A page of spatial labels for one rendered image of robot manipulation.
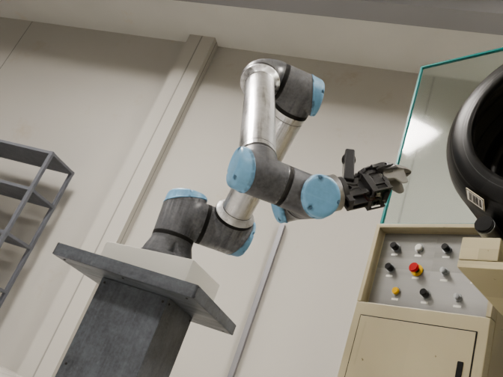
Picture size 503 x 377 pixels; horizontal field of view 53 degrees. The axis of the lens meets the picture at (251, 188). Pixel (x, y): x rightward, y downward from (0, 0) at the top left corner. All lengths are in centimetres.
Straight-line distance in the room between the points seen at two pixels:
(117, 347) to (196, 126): 365
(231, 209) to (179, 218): 19
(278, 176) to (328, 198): 11
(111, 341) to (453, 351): 117
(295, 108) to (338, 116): 331
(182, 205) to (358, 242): 263
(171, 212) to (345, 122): 322
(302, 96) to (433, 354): 106
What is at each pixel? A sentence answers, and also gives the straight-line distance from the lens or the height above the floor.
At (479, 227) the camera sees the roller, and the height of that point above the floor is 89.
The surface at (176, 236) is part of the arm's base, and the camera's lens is 176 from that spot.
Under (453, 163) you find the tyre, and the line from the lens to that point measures 142.
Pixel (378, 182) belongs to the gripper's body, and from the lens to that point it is 126.
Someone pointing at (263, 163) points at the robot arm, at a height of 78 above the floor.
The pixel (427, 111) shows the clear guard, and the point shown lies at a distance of 266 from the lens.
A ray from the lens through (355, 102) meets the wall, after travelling 493.
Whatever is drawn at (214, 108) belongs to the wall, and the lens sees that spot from 514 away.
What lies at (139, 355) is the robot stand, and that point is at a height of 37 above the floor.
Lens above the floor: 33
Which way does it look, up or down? 23 degrees up
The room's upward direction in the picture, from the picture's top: 21 degrees clockwise
